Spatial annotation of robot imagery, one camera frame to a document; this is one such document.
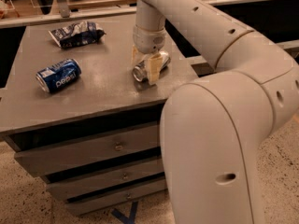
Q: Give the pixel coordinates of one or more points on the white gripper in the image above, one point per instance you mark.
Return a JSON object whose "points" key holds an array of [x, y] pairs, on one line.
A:
{"points": [[149, 41]]}

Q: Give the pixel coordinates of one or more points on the silver redbull can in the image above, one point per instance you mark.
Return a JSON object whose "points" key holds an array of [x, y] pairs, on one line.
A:
{"points": [[151, 67]]}

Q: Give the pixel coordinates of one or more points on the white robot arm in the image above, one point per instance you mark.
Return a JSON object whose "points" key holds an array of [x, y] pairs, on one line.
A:
{"points": [[211, 127]]}

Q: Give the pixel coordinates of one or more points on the blue chip bag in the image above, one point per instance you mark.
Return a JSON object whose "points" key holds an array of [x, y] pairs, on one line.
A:
{"points": [[77, 34]]}

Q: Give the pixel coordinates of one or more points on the blue pepsi can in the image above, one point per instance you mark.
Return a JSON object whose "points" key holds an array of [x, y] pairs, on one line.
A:
{"points": [[58, 76]]}

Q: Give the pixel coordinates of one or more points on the grey drawer cabinet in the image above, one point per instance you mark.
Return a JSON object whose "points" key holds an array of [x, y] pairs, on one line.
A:
{"points": [[105, 97]]}

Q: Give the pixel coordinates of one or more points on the top grey drawer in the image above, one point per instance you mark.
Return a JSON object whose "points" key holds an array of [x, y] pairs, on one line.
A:
{"points": [[61, 157]]}

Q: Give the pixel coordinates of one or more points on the grey drawer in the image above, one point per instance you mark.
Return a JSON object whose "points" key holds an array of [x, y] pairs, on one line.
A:
{"points": [[61, 157], [77, 186], [115, 197]]}

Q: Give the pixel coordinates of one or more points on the middle grey drawer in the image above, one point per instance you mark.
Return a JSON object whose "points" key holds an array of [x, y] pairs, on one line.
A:
{"points": [[77, 186]]}

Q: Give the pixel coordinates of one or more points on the bottom grey drawer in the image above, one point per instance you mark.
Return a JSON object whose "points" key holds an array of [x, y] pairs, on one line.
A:
{"points": [[115, 197]]}

